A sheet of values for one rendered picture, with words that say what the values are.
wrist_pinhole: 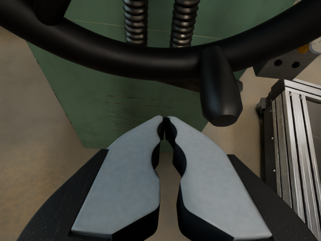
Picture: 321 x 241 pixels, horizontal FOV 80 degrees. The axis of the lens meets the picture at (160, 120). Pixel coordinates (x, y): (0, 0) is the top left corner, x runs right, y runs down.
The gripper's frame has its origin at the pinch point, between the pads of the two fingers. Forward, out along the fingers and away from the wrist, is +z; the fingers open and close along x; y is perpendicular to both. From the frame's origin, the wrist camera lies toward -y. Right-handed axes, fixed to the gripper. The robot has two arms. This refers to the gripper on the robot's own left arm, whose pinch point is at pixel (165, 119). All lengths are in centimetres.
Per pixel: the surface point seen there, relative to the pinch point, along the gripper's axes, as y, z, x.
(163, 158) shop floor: 51, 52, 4
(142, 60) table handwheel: -2.5, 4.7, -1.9
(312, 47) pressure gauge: -2.2, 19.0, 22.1
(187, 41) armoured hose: -3.2, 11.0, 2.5
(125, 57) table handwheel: -2.7, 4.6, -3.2
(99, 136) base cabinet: 37, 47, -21
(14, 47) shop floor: 18, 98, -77
